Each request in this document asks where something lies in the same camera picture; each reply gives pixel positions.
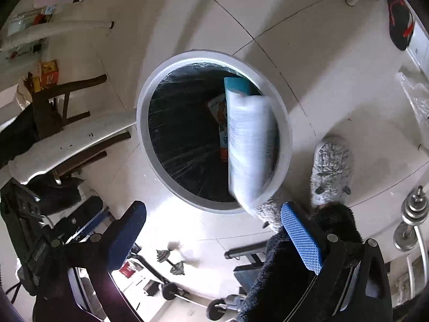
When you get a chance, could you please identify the large chrome dumbbell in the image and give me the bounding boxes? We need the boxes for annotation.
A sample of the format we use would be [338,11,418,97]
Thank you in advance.
[392,184,429,253]

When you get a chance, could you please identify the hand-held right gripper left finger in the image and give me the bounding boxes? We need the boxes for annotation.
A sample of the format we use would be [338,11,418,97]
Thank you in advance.
[34,200,148,322]

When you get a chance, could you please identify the white blue printed packet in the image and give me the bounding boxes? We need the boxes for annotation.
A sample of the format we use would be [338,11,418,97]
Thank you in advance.
[224,77,279,208]

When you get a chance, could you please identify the white round trash bin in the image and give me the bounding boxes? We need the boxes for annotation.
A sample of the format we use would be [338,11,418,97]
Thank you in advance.
[136,50,294,214]

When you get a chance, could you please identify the black weight bench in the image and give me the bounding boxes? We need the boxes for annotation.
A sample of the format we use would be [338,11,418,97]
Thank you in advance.
[224,241,269,296]

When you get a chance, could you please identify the dark wooden chair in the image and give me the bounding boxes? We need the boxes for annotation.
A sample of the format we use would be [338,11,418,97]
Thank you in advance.
[32,74,108,139]

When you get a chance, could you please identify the grey fuzzy slipper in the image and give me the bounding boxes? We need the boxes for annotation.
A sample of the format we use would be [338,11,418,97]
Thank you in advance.
[248,188,289,233]
[309,134,354,207]

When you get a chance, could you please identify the black sandal with red stripes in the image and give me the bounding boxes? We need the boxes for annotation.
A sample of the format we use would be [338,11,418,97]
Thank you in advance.
[386,0,416,52]

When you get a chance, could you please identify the clear plastic bag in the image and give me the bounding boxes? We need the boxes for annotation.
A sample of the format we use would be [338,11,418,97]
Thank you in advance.
[396,71,429,128]

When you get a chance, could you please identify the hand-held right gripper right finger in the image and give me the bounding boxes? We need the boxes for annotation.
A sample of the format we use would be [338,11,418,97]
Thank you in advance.
[280,202,393,322]

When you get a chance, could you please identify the white table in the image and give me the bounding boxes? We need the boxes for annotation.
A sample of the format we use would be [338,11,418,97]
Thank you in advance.
[7,111,138,185]

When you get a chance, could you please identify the small dark dumbbell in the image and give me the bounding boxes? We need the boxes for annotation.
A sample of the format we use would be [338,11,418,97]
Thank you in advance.
[156,249,186,276]

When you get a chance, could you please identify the black barbell with weight plates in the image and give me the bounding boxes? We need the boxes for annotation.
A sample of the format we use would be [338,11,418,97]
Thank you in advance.
[161,282,242,321]

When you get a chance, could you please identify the orange snack packet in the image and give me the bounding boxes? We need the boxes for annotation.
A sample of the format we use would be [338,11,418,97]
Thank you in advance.
[207,93,230,160]

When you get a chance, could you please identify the yellow and red boxes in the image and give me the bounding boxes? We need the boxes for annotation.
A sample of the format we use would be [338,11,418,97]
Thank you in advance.
[31,60,60,92]

